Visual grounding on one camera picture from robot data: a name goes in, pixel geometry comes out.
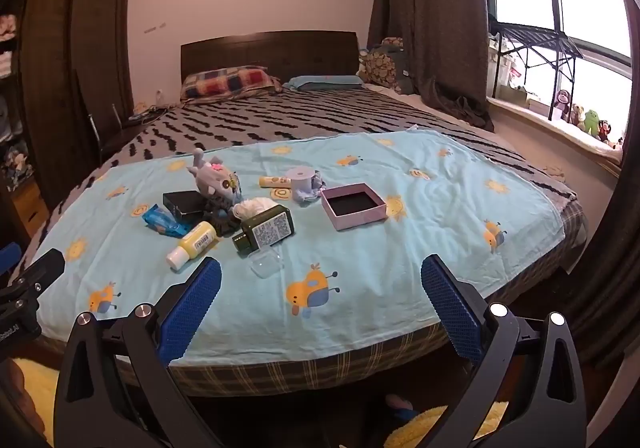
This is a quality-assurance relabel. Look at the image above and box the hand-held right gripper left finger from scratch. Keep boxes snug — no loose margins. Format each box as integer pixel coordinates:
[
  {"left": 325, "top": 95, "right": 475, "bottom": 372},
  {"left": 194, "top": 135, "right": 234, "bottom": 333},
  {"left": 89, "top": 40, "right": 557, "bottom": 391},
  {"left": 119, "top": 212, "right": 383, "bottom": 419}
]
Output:
[{"left": 53, "top": 257, "right": 223, "bottom": 448}]

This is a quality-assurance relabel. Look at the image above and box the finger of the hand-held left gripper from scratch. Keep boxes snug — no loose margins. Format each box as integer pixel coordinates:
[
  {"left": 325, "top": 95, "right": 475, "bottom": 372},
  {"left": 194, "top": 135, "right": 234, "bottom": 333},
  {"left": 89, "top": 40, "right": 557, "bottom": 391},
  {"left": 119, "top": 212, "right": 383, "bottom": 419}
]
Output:
[
  {"left": 0, "top": 243, "right": 24, "bottom": 276},
  {"left": 0, "top": 249, "right": 66, "bottom": 316}
]

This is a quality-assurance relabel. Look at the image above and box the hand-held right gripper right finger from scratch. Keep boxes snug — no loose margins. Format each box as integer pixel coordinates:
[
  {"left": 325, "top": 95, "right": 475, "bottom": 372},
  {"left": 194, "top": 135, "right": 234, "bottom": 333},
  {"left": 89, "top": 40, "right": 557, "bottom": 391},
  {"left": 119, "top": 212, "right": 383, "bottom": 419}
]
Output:
[{"left": 420, "top": 254, "right": 587, "bottom": 448}]

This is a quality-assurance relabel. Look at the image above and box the black box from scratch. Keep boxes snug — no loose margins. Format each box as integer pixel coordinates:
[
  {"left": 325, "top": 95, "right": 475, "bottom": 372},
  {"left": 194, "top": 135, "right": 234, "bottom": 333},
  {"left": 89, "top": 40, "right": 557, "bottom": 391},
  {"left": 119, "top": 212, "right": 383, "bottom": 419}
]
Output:
[{"left": 163, "top": 190, "right": 207, "bottom": 221}]

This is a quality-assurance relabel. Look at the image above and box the yellow fluffy rug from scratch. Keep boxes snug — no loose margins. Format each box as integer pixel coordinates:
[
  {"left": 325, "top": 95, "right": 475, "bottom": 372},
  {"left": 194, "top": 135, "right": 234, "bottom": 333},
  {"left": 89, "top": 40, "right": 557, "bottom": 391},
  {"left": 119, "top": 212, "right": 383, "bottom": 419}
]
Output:
[{"left": 12, "top": 358, "right": 506, "bottom": 448}]

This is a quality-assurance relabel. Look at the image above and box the yellow bottle with white cap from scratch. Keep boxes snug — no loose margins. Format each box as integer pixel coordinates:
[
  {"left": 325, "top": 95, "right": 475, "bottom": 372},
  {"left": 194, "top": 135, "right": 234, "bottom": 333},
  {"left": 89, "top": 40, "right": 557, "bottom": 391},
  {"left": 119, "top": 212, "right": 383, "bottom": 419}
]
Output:
[{"left": 166, "top": 221, "right": 218, "bottom": 271}]

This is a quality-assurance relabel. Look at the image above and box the light blue printed blanket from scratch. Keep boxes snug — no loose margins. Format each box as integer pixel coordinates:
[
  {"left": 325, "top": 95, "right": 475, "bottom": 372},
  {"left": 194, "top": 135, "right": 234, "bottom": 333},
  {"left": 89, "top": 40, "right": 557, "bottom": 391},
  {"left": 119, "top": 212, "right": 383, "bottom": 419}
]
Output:
[{"left": 22, "top": 130, "right": 566, "bottom": 369}]

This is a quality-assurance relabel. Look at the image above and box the clear plastic cap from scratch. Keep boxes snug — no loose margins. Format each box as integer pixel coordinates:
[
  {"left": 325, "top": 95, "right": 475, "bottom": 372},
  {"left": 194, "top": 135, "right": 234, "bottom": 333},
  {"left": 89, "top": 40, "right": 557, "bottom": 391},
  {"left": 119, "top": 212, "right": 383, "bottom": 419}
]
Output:
[{"left": 248, "top": 248, "right": 286, "bottom": 280}]

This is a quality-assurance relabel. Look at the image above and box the dark crumpled cloth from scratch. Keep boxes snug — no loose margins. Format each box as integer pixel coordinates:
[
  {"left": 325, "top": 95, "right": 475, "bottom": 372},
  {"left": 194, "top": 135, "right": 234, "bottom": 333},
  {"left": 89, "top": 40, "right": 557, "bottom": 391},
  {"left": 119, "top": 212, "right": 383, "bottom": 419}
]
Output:
[{"left": 202, "top": 208, "right": 244, "bottom": 237}]

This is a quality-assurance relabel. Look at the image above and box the blue wet wipes packet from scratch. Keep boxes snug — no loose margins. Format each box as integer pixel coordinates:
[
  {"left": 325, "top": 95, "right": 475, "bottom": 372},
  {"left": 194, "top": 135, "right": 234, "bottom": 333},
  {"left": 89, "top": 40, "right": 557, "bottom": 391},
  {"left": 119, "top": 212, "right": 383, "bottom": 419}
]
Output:
[{"left": 141, "top": 204, "right": 194, "bottom": 239}]

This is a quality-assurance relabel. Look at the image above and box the blue slipper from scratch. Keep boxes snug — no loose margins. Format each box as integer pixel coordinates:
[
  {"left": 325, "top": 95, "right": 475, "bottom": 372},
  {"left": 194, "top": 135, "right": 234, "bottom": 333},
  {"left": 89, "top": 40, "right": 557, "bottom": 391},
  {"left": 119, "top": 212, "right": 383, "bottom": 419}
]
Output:
[{"left": 385, "top": 393, "right": 416, "bottom": 421}]

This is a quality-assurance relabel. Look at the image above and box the dark green bottle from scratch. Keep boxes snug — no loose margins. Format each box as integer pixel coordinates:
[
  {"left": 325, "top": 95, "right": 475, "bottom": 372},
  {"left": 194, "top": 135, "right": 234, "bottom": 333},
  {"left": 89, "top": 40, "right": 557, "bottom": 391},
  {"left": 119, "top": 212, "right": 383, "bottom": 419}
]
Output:
[{"left": 232, "top": 204, "right": 296, "bottom": 259}]

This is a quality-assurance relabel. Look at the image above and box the white crumpled tissue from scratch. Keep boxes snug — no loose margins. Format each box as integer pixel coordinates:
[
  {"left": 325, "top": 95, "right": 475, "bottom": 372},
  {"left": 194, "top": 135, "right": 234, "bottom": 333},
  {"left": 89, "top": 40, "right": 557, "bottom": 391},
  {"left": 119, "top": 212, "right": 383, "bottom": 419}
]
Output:
[{"left": 233, "top": 197, "right": 278, "bottom": 219}]

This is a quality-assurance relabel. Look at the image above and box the pink box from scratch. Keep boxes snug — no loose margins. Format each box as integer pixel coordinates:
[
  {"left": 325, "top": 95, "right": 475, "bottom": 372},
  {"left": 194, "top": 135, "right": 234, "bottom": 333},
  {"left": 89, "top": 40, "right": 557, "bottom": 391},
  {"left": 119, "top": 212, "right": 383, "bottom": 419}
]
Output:
[{"left": 320, "top": 183, "right": 388, "bottom": 231}]

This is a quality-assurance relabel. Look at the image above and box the grey plush toy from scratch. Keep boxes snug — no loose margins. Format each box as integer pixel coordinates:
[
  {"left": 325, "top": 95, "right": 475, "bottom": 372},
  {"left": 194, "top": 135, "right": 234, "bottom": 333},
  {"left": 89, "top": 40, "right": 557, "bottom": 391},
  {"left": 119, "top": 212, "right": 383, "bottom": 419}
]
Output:
[{"left": 186, "top": 149, "right": 244, "bottom": 213}]

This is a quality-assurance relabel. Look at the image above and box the dark brown curtain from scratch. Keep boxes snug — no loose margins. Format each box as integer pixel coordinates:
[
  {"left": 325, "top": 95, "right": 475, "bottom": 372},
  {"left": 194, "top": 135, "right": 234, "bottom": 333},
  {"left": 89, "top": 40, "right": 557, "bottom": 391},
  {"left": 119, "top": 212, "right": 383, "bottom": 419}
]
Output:
[
  {"left": 565, "top": 163, "right": 640, "bottom": 371},
  {"left": 367, "top": 0, "right": 496, "bottom": 131}
]

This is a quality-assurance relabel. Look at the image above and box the dark wooden wardrobe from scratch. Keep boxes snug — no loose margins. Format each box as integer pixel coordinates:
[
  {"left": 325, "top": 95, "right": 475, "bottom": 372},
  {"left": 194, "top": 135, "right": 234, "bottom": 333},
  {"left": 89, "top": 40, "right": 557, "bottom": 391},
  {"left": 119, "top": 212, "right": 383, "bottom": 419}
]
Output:
[{"left": 0, "top": 0, "right": 142, "bottom": 229}]

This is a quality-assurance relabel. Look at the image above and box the shelf of folded clothes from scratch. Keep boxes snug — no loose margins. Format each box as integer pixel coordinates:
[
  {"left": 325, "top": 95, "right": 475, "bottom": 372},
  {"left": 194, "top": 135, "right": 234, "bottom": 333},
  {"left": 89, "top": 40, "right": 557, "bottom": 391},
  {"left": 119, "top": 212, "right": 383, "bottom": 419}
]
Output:
[{"left": 0, "top": 0, "right": 31, "bottom": 209}]

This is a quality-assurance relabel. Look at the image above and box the grey black striped blanket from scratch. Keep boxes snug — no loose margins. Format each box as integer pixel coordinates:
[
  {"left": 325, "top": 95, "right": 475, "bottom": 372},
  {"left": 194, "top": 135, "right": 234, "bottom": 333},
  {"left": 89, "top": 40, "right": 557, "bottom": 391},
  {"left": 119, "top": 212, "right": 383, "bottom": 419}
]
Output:
[{"left": 60, "top": 90, "right": 576, "bottom": 209}]

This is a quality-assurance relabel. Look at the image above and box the plaid pillow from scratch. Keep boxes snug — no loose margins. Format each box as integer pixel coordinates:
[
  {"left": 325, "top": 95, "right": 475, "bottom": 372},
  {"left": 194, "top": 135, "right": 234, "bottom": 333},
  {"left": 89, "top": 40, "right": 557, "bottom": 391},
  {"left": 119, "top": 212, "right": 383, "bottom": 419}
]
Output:
[{"left": 180, "top": 66, "right": 283, "bottom": 103}]

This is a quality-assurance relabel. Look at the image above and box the patterned plush cushion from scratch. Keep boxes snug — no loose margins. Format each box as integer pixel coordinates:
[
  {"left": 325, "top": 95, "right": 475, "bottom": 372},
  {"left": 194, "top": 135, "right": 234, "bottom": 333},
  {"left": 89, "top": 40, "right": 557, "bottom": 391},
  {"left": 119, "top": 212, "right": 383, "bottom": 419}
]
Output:
[{"left": 357, "top": 38, "right": 416, "bottom": 96}]

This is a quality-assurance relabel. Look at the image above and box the light blue pillow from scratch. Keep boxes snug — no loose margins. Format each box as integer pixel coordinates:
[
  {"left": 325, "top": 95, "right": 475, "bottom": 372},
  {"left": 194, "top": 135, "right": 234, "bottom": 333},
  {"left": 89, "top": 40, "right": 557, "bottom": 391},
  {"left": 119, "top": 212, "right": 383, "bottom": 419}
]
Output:
[{"left": 283, "top": 74, "right": 366, "bottom": 92}]

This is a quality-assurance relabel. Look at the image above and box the dark wooden headboard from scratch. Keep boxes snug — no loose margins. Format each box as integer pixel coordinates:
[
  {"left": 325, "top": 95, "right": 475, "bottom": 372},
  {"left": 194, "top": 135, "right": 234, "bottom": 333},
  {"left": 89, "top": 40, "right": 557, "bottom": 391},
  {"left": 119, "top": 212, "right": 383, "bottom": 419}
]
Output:
[{"left": 180, "top": 30, "right": 360, "bottom": 101}]

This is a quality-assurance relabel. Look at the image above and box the black folding rack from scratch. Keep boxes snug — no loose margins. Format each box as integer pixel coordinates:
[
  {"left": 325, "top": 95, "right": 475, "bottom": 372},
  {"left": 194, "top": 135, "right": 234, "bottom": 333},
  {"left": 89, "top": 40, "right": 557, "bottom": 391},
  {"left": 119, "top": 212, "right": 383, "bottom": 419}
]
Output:
[{"left": 487, "top": 20, "right": 586, "bottom": 122}]

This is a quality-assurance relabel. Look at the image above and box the metal chair frame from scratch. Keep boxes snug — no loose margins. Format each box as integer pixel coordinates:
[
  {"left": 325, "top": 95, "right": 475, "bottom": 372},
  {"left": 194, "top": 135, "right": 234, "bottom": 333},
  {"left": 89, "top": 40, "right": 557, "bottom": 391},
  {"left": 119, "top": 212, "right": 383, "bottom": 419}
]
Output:
[{"left": 87, "top": 102, "right": 123, "bottom": 155}]

